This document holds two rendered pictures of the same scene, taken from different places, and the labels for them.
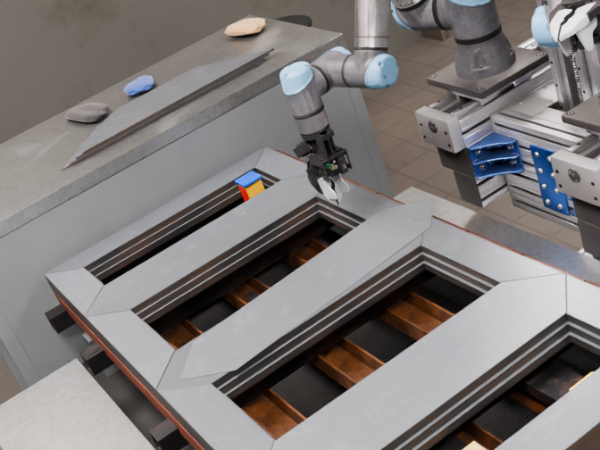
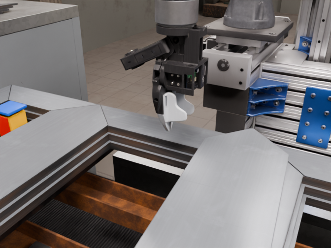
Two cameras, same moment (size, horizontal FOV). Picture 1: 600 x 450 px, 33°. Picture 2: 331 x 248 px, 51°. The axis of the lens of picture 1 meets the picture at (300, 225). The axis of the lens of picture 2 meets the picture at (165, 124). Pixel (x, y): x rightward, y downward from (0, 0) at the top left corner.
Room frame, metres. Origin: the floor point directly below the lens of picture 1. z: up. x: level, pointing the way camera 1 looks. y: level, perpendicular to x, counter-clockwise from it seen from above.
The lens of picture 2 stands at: (1.66, 0.31, 1.25)
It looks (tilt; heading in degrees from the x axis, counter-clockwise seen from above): 27 degrees down; 320
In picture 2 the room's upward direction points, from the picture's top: straight up
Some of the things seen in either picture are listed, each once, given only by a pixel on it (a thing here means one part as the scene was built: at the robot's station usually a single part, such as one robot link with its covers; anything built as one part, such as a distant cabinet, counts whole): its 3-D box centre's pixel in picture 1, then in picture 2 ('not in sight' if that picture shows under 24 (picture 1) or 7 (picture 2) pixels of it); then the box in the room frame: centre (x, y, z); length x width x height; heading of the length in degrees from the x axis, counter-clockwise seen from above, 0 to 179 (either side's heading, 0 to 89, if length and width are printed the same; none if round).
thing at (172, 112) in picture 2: (330, 193); (173, 114); (2.12, -0.10, 0.96); 0.06 x 0.03 x 0.09; 23
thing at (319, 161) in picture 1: (323, 152); (179, 58); (2.12, -0.11, 1.07); 0.09 x 0.08 x 0.12; 23
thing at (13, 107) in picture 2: (249, 180); (10, 110); (2.53, 0.09, 0.88); 0.06 x 0.06 x 0.02; 22
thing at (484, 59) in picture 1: (481, 47); (250, 7); (2.32, -0.58, 1.09); 0.15 x 0.15 x 0.10
